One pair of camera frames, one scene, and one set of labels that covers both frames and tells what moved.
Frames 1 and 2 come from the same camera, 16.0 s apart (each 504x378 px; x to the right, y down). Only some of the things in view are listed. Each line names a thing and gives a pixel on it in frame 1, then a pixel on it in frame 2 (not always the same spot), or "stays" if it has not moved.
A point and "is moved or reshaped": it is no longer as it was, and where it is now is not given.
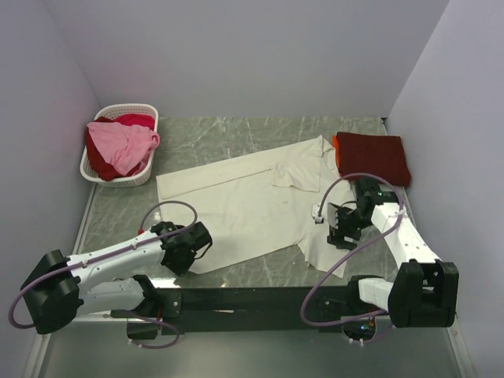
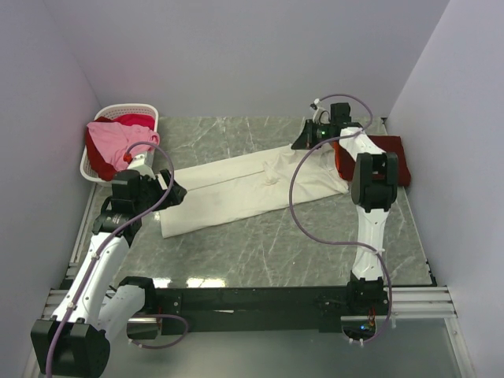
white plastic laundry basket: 135,180 stays
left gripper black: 182,268 → 166,177
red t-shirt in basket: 99,161 stays
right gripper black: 337,233 → 306,139
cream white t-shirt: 253,203 is moved or reshaped
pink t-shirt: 127,146 stays
